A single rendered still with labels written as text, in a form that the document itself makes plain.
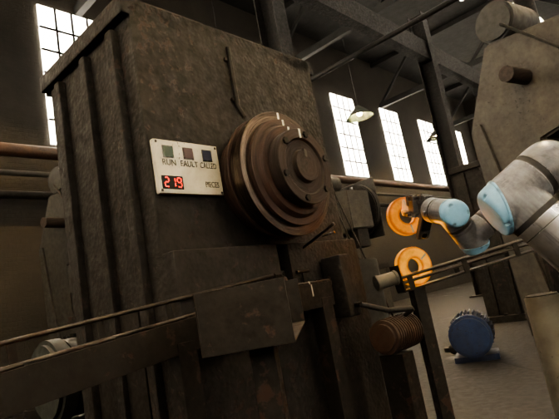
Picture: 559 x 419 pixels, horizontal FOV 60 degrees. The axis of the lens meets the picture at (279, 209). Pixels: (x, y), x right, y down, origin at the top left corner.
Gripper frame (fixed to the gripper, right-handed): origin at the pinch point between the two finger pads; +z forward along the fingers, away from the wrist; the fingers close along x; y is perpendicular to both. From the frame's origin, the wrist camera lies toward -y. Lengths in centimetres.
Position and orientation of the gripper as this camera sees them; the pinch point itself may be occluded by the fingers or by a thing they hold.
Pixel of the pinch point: (404, 211)
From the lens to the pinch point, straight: 202.0
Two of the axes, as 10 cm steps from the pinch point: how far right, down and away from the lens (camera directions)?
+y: -1.2, -9.9, -1.0
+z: -2.3, -0.7, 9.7
